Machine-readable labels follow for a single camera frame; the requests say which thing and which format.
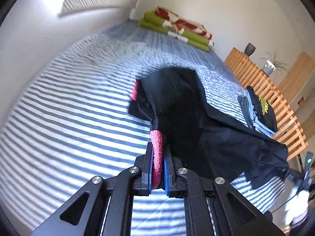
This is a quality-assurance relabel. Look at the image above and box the black shorts pink waistband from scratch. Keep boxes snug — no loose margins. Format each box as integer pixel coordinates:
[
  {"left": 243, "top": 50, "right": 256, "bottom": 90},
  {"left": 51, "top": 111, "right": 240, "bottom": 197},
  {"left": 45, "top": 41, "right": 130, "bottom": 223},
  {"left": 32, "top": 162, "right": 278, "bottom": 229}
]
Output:
[{"left": 129, "top": 67, "right": 289, "bottom": 189}]

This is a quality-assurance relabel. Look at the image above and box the blue white striped bedspread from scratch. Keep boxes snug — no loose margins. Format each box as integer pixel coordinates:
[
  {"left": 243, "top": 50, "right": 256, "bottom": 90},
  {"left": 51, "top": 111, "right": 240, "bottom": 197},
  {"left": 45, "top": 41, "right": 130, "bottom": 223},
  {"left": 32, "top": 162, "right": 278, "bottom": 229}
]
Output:
[{"left": 0, "top": 19, "right": 286, "bottom": 236}]

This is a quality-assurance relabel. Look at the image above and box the light blue folded garment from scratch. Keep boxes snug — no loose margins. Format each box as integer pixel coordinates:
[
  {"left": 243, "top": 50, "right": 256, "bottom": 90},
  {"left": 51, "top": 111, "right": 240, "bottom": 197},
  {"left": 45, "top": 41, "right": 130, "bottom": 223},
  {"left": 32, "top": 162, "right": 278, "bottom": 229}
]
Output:
[{"left": 239, "top": 86, "right": 278, "bottom": 137}]

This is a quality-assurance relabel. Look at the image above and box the black stand green light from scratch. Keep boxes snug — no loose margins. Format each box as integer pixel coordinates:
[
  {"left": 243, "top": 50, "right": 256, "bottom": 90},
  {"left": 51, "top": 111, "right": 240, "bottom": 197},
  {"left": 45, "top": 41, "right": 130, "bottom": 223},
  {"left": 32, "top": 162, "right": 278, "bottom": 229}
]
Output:
[{"left": 287, "top": 152, "right": 313, "bottom": 195}]

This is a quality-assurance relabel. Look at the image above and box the dark grey folded garment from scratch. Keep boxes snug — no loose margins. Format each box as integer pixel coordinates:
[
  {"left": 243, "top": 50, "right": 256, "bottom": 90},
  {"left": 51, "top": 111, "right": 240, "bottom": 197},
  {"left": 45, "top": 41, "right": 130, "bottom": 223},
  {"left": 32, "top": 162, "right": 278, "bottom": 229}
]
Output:
[{"left": 238, "top": 95, "right": 255, "bottom": 129}]

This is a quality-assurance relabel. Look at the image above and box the wooden slatted bench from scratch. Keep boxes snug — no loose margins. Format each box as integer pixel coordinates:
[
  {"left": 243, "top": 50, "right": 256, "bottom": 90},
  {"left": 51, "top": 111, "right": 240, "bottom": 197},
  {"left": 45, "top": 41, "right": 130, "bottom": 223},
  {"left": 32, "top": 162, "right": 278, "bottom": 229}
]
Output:
[{"left": 224, "top": 47, "right": 308, "bottom": 160}]

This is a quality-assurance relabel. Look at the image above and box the black shirt yellow print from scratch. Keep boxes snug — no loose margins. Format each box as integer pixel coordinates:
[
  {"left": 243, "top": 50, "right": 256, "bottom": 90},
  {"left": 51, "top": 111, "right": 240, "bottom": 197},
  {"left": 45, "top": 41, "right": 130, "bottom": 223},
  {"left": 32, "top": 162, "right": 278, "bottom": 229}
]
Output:
[{"left": 244, "top": 86, "right": 278, "bottom": 137}]

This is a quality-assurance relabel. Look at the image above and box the wooden cabinet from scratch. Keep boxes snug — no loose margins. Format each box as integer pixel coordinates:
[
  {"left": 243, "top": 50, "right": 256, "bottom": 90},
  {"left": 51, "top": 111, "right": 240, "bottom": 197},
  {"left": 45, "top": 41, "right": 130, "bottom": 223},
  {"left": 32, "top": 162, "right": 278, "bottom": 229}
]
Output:
[{"left": 278, "top": 52, "right": 314, "bottom": 125}]

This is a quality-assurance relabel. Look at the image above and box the potted plant white pot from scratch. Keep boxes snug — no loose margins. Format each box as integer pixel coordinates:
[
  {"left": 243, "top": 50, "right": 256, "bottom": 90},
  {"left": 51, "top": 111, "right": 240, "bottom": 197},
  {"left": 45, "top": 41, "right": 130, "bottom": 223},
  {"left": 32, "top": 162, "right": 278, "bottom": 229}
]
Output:
[{"left": 260, "top": 52, "right": 289, "bottom": 76}]

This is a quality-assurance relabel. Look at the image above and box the dark ceramic vase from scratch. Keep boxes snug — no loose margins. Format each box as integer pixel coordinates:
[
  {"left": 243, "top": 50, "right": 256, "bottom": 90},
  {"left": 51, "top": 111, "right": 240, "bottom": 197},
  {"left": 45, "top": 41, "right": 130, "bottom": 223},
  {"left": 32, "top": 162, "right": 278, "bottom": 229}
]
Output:
[{"left": 244, "top": 43, "right": 256, "bottom": 57}]

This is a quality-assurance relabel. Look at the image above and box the green red floral pillow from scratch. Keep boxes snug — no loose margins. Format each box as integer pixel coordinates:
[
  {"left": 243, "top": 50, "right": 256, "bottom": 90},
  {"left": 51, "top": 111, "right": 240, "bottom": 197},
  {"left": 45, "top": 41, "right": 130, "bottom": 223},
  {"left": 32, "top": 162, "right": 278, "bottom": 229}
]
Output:
[{"left": 139, "top": 6, "right": 214, "bottom": 52}]

